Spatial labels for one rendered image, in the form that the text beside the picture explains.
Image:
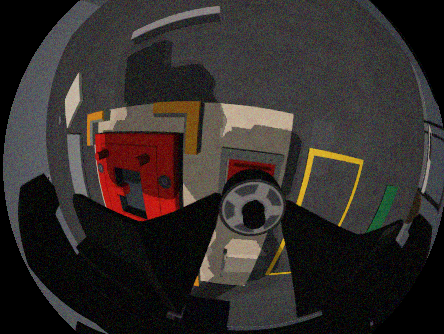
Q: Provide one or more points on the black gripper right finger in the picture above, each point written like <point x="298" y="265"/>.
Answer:
<point x="324" y="257"/>

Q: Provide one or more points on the yellow rectangular outline on table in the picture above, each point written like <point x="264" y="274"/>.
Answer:
<point x="303" y="188"/>

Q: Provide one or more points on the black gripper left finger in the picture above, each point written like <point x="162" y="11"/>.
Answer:
<point x="168" y="249"/>

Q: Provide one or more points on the cream flat rectangular panel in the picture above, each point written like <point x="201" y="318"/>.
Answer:
<point x="73" y="100"/>

